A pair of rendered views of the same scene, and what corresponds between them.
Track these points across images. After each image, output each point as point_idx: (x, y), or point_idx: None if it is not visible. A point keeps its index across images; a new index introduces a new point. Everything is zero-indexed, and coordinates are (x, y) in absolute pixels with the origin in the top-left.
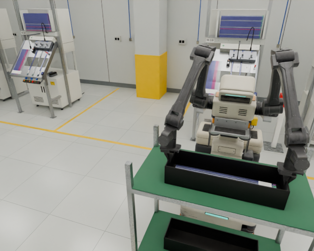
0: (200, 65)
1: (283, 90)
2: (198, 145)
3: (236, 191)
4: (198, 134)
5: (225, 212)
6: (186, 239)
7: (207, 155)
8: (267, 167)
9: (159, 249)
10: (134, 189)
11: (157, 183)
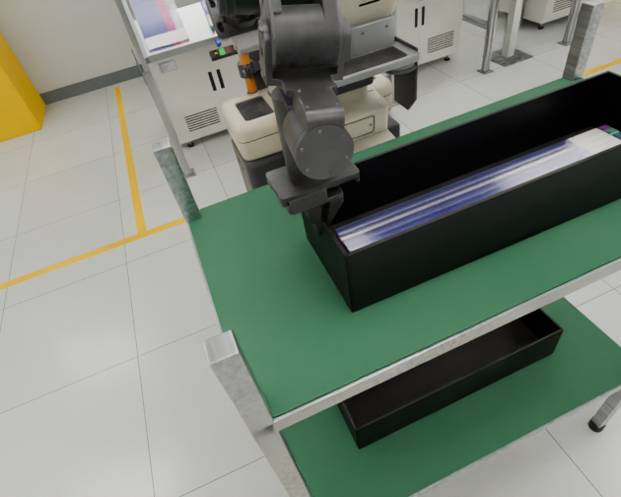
0: None
1: None
2: (254, 163)
3: (575, 197)
4: (243, 134)
5: (595, 273)
6: (383, 389)
7: (411, 143)
8: (572, 88)
9: (352, 461)
10: (286, 416)
11: (332, 330)
